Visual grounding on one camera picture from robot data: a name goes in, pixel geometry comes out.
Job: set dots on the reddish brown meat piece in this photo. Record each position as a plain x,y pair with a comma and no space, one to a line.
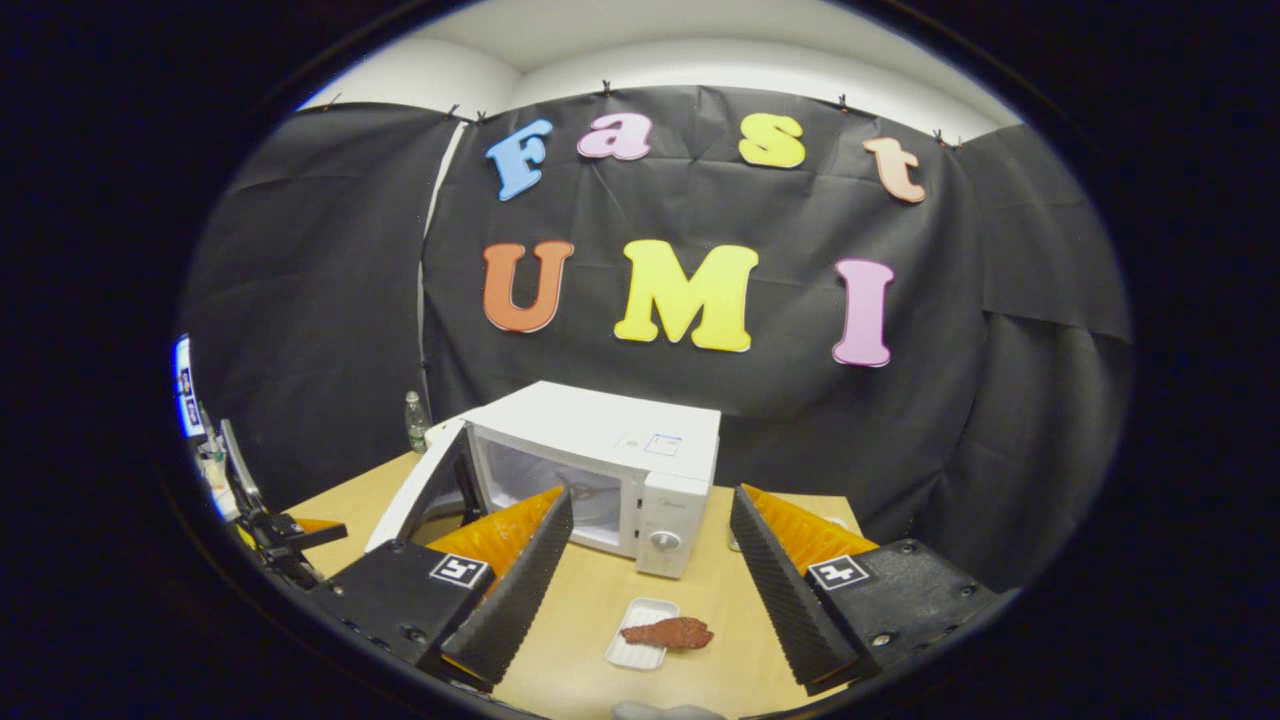
670,633

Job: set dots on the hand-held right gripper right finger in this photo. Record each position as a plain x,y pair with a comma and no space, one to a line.
785,590

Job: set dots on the clear plastic water bottle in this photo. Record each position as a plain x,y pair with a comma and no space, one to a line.
416,425

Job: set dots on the white rectangular tray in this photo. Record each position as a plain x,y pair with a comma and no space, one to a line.
635,655

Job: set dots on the white rounded object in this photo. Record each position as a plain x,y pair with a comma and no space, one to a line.
665,712

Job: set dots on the black backdrop cloth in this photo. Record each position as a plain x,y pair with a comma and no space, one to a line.
330,300

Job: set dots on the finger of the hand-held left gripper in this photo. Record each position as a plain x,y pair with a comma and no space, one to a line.
292,568
300,532

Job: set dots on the row of black cloth clips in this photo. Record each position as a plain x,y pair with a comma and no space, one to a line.
605,88

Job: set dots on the computer monitor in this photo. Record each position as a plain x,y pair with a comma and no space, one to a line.
185,385

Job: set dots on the white microwave oven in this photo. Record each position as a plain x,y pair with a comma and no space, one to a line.
600,420

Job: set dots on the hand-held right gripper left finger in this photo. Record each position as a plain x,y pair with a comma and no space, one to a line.
520,590

